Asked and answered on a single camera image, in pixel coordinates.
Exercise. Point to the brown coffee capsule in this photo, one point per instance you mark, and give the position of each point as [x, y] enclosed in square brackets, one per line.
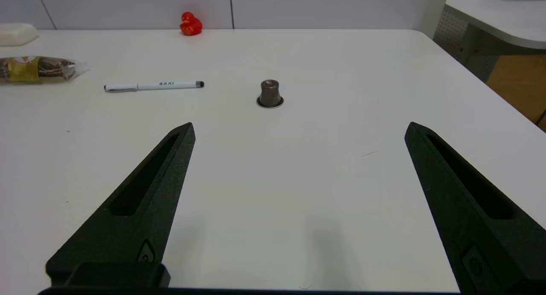
[269, 94]

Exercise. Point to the clear wrapped snack packet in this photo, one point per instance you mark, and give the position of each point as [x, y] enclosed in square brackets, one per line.
[30, 69]

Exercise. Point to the white pen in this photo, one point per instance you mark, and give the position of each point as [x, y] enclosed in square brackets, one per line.
[158, 85]

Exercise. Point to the cream rounded block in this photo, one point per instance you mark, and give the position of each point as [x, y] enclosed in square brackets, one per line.
[16, 34]

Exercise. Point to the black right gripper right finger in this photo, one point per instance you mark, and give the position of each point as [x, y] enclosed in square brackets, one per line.
[482, 244]

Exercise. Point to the white side table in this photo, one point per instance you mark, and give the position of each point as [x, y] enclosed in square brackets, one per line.
[503, 21]

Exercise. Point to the red rubber duck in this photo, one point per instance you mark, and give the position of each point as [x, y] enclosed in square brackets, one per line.
[190, 26]

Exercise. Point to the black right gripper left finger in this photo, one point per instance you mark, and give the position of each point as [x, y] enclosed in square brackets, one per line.
[140, 227]

